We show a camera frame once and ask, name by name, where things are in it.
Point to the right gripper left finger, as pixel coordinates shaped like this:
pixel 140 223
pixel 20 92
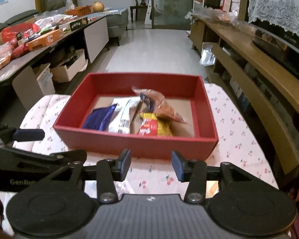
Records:
pixel 107 172

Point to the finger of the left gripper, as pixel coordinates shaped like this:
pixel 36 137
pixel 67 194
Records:
pixel 27 135

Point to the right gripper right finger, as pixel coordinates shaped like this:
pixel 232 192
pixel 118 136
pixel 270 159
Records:
pixel 195 173

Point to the blue foil snack bag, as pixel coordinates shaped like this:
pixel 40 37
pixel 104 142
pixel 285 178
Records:
pixel 100 118

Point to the brown tofu snack packet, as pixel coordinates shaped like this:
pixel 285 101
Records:
pixel 157 104

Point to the cherry print tablecloth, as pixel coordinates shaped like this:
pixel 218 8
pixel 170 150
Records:
pixel 237 145

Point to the long side table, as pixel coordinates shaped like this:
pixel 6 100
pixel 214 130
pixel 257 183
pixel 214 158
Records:
pixel 19 71

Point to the red yellow snack packet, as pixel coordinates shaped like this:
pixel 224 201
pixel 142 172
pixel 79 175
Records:
pixel 151 125

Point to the white pouch in box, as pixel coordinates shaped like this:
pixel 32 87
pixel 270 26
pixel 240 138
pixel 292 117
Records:
pixel 123 115

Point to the red cardboard box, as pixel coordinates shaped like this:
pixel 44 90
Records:
pixel 195 139

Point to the white storage box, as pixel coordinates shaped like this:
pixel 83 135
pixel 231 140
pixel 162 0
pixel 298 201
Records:
pixel 71 66

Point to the orange cardboard box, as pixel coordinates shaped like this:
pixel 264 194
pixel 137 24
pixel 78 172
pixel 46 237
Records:
pixel 45 40

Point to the red plastic bag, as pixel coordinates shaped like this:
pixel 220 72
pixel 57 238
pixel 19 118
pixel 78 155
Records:
pixel 29 31

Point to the wooden tv cabinet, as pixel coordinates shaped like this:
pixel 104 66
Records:
pixel 268 94

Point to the clear plastic bag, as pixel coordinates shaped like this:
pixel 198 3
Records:
pixel 207 56

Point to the orange basket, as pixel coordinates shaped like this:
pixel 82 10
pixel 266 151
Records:
pixel 80 11

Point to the yellow pomelo fruit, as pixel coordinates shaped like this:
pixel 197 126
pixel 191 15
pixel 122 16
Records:
pixel 98 7

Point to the grey sofa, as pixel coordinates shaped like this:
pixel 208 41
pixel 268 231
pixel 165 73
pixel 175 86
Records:
pixel 117 24

